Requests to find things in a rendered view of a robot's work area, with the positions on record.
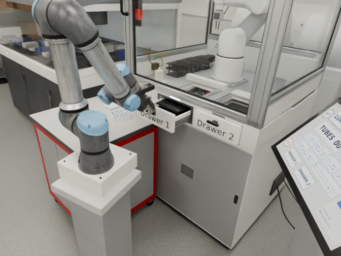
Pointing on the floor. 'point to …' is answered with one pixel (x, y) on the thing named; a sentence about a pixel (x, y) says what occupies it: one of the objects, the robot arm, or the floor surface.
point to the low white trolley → (49, 143)
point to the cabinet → (217, 180)
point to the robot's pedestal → (101, 217)
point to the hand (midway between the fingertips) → (152, 109)
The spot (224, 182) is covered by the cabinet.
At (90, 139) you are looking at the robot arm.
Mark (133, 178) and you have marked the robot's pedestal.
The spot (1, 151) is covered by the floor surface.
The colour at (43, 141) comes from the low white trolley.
